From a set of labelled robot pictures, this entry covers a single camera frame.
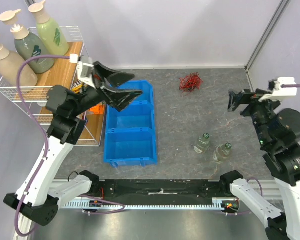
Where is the light green pump bottle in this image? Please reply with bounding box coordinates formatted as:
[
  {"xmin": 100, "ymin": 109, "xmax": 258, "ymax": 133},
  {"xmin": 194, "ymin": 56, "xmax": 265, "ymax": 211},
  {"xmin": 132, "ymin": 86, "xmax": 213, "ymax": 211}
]
[{"xmin": 28, "ymin": 0, "xmax": 69, "ymax": 56}]

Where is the right glass bottle green cap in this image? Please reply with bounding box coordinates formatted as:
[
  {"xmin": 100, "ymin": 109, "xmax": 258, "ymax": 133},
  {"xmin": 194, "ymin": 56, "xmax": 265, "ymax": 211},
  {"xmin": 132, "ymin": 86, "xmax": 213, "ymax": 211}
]
[{"xmin": 212, "ymin": 142, "xmax": 232, "ymax": 164}]

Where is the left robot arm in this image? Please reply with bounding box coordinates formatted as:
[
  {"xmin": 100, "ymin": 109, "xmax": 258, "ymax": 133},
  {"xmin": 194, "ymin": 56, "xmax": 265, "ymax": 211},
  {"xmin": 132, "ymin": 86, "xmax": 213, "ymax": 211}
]
[{"xmin": 3, "ymin": 61, "xmax": 143, "ymax": 226}]

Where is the beige pump bottle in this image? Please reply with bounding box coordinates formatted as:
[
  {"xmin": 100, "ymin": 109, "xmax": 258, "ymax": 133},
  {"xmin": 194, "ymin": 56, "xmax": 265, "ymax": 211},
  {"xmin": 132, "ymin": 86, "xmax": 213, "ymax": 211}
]
[{"xmin": 0, "ymin": 43, "xmax": 38, "ymax": 87}]

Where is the left glass bottle green cap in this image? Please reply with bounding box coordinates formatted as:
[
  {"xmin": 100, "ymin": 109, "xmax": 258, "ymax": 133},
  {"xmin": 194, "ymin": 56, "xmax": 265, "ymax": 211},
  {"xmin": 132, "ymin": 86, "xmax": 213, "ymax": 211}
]
[{"xmin": 193, "ymin": 133, "xmax": 210, "ymax": 154}]

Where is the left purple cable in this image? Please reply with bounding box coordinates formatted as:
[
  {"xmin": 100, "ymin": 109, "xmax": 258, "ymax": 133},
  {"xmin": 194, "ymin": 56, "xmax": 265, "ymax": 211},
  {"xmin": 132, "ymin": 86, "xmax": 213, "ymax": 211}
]
[{"xmin": 13, "ymin": 54, "xmax": 72, "ymax": 238}]

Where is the blue three-compartment bin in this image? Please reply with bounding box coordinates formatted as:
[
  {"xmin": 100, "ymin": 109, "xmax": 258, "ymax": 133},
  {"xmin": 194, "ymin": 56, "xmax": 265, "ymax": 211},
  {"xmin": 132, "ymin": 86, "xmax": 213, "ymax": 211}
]
[{"xmin": 103, "ymin": 80, "xmax": 158, "ymax": 168}]

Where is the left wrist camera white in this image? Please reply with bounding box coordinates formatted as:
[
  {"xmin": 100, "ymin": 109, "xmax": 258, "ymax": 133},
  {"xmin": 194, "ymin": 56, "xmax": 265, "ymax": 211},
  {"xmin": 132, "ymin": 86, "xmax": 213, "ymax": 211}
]
[{"xmin": 76, "ymin": 55, "xmax": 96, "ymax": 89}]

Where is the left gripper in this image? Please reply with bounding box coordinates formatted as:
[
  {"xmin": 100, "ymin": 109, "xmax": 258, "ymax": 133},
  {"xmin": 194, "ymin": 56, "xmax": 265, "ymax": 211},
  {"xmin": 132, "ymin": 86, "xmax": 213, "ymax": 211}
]
[{"xmin": 72, "ymin": 60, "xmax": 145, "ymax": 116}]

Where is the yellow candy bag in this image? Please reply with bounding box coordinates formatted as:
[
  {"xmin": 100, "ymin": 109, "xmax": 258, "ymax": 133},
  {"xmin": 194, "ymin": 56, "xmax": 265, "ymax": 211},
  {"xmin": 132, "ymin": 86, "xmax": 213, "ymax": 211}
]
[{"xmin": 71, "ymin": 80, "xmax": 86, "ymax": 94}]

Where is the dark green pump bottle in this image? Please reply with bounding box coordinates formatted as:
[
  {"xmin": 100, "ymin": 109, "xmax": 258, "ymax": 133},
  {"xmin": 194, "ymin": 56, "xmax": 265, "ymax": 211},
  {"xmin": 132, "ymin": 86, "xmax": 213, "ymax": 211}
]
[{"xmin": 0, "ymin": 9, "xmax": 55, "ymax": 74}]

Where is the white slotted cable duct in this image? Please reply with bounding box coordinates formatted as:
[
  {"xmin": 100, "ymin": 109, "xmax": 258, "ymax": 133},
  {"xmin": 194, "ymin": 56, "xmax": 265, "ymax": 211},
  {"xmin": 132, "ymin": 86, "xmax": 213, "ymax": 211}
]
[{"xmin": 61, "ymin": 197, "xmax": 225, "ymax": 211}]

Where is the glass bottle green cap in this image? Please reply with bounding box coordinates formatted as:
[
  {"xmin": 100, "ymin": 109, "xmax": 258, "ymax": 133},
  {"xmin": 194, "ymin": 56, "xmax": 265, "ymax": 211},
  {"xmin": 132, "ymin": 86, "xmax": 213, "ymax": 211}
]
[
  {"xmin": 212, "ymin": 142, "xmax": 232, "ymax": 164},
  {"xmin": 193, "ymin": 133, "xmax": 210, "ymax": 154}
]

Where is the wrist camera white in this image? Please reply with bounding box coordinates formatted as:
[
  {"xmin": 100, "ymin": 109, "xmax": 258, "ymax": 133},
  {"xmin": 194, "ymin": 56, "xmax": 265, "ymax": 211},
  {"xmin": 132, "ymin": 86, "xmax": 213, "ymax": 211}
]
[
  {"xmin": 76, "ymin": 55, "xmax": 96, "ymax": 89},
  {"xmin": 258, "ymin": 77, "xmax": 298, "ymax": 102}
]

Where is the orange plastic object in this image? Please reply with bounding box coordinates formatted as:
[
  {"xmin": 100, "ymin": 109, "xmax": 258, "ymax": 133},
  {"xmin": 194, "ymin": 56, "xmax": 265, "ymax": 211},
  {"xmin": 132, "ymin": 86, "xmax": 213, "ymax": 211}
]
[{"xmin": 87, "ymin": 103, "xmax": 105, "ymax": 115}]

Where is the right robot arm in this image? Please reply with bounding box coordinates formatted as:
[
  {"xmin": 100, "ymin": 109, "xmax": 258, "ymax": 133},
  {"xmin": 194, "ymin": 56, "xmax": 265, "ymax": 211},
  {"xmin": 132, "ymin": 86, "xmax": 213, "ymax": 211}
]
[{"xmin": 219, "ymin": 89, "xmax": 300, "ymax": 240}]

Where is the red black wire bundle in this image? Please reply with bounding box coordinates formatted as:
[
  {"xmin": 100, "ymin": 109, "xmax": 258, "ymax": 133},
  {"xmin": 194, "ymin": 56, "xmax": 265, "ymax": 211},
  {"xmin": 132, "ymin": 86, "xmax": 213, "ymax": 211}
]
[{"xmin": 178, "ymin": 72, "xmax": 204, "ymax": 99}]

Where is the aluminium corner post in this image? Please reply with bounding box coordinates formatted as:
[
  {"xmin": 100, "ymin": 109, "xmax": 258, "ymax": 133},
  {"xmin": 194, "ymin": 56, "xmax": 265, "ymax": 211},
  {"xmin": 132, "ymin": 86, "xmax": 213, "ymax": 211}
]
[{"xmin": 244, "ymin": 0, "xmax": 291, "ymax": 73}]

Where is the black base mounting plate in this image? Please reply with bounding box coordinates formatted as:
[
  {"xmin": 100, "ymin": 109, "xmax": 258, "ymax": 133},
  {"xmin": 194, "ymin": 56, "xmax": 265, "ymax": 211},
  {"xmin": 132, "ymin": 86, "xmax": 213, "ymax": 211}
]
[{"xmin": 82, "ymin": 179, "xmax": 235, "ymax": 206}]

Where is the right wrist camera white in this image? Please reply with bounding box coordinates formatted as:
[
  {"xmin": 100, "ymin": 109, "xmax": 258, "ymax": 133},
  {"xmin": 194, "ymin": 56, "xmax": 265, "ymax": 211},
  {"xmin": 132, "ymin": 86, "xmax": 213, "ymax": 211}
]
[{"xmin": 258, "ymin": 77, "xmax": 298, "ymax": 102}]

